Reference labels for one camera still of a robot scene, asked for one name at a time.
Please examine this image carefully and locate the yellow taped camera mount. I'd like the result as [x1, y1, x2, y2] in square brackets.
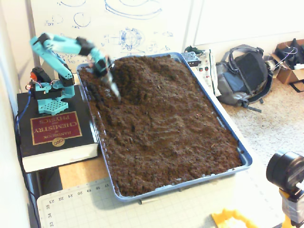
[279, 189, 304, 228]

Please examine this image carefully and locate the grey black backpack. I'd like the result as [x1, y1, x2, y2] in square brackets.
[215, 44, 274, 113]

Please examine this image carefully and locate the cardboard box with clutter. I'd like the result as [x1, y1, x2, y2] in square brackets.
[269, 39, 304, 92]

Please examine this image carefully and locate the whiteboard with blue sketches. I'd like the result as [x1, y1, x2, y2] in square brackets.
[26, 0, 194, 72]

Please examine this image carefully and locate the grey metal tube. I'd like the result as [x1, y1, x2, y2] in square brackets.
[139, 198, 159, 205]

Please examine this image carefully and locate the brown soil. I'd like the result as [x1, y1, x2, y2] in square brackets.
[78, 54, 244, 198]

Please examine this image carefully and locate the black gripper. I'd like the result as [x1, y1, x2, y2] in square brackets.
[92, 58, 122, 100]

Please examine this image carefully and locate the black camera lens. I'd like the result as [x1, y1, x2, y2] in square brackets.
[266, 150, 304, 202]

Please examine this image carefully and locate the yellow plastic frame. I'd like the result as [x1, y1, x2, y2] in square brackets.
[211, 208, 258, 228]

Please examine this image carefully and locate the blue cable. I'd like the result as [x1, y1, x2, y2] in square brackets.
[14, 91, 33, 138]

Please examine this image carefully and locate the black chemistry physics handbook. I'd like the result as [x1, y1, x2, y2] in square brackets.
[16, 84, 100, 173]

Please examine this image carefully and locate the black perforated box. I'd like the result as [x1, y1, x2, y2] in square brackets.
[181, 51, 200, 67]

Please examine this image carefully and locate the black cable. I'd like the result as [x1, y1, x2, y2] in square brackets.
[14, 114, 41, 228]

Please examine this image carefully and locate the blue plastic tray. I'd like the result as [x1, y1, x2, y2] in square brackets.
[76, 51, 254, 203]

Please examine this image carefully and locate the pale grid cutting mat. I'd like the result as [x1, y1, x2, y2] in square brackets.
[37, 170, 285, 228]

